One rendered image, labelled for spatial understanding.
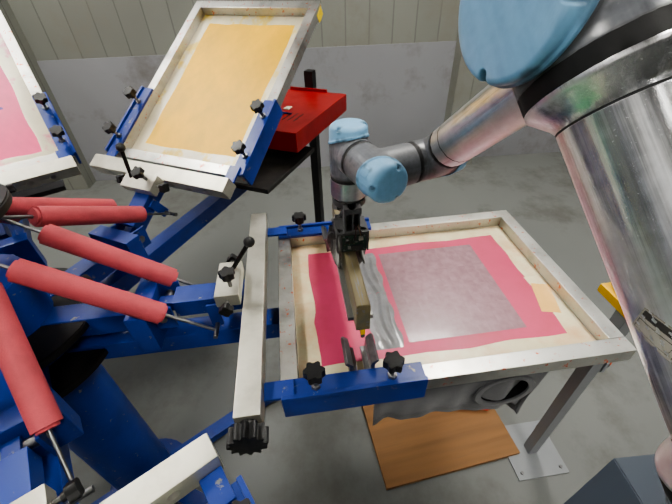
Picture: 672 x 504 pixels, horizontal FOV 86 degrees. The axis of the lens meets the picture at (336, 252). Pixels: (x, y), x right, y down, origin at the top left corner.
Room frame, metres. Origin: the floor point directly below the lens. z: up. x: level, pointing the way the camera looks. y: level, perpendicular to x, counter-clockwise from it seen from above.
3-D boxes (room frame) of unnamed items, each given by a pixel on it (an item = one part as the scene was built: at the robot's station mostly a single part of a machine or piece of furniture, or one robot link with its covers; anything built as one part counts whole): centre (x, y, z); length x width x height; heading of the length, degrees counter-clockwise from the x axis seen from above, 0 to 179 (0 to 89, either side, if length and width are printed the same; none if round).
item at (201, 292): (0.65, 0.32, 1.02); 0.17 x 0.06 x 0.05; 96
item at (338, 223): (0.66, -0.03, 1.23); 0.09 x 0.08 x 0.12; 6
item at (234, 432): (0.31, 0.17, 1.02); 0.07 x 0.06 x 0.07; 96
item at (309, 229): (0.96, 0.03, 0.98); 0.30 x 0.05 x 0.07; 96
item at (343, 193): (0.67, -0.03, 1.31); 0.08 x 0.08 x 0.05
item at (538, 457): (0.65, -0.81, 0.48); 0.22 x 0.22 x 0.96; 6
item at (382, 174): (0.58, -0.09, 1.39); 0.11 x 0.11 x 0.08; 23
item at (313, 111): (1.90, 0.24, 1.06); 0.61 x 0.46 x 0.12; 156
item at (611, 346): (0.71, -0.24, 0.97); 0.79 x 0.58 x 0.04; 96
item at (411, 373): (0.41, -0.03, 0.98); 0.30 x 0.05 x 0.07; 96
